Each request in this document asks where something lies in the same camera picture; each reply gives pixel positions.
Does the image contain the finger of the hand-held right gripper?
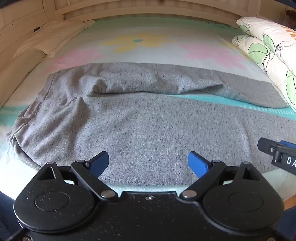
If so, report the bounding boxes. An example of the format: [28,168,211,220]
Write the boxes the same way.
[257,138,281,156]
[279,141,296,150]

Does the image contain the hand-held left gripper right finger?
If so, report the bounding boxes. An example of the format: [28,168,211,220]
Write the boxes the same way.
[180,152,260,200]

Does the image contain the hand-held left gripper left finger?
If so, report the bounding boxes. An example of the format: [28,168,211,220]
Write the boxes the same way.
[37,151,118,200]

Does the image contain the grey speckled pants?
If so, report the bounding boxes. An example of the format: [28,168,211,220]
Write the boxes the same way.
[5,62,296,187]

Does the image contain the leaf-print pillow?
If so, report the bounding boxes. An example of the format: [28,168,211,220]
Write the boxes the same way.
[236,17,296,75]
[232,35,296,109]

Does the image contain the flower-print blanket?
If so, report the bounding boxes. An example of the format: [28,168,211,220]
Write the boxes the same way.
[0,19,296,200]

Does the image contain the cream pillow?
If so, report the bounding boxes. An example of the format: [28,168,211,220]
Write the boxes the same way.
[13,20,95,58]

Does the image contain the wooden bed headboard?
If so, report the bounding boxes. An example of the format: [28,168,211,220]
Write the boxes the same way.
[0,0,287,47]

